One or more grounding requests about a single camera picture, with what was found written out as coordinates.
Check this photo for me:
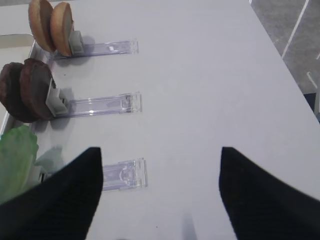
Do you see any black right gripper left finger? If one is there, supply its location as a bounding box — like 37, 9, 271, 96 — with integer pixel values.
0, 147, 104, 240

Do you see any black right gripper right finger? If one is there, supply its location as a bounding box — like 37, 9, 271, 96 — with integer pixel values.
219, 146, 320, 240

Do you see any green lettuce leaf in holder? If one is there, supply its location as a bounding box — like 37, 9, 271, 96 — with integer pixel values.
0, 125, 39, 204

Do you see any brown meat patty far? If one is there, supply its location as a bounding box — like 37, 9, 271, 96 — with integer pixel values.
0, 62, 38, 123

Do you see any brown meat patty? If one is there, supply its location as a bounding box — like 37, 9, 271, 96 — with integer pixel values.
19, 58, 56, 121
0, 62, 38, 123

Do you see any brown meat patty near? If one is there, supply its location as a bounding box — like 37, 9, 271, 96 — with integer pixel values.
19, 58, 56, 121

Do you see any tan bread slice near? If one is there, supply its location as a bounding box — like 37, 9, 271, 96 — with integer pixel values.
50, 2, 74, 57

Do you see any tan bread slice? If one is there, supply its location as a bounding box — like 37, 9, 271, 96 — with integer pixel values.
28, 0, 56, 53
50, 2, 74, 57

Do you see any tan bread slice far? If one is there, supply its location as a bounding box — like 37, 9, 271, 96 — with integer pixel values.
28, 0, 56, 53

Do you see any clear lettuce holder rail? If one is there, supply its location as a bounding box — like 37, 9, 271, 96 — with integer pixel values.
37, 157, 149, 192

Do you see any clear patty holder rail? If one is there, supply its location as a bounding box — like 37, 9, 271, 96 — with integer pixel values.
31, 78, 142, 120

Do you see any clear bread holder rail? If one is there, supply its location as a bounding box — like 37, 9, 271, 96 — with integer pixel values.
50, 30, 139, 60

